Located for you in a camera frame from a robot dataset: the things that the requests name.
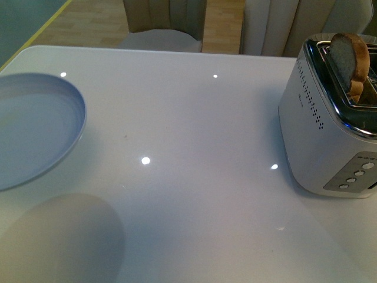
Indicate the light blue round plate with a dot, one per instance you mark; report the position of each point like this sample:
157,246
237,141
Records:
42,119

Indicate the brown bread slice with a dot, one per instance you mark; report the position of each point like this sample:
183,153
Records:
350,55

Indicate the beige armchair left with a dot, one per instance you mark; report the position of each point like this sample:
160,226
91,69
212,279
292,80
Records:
165,25

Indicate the beige armchair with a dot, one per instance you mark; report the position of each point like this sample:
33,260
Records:
279,28
165,25

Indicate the white chrome toaster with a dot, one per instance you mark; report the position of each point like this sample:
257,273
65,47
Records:
330,140

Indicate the beige armchair right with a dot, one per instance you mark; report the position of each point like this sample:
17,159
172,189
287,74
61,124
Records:
279,28

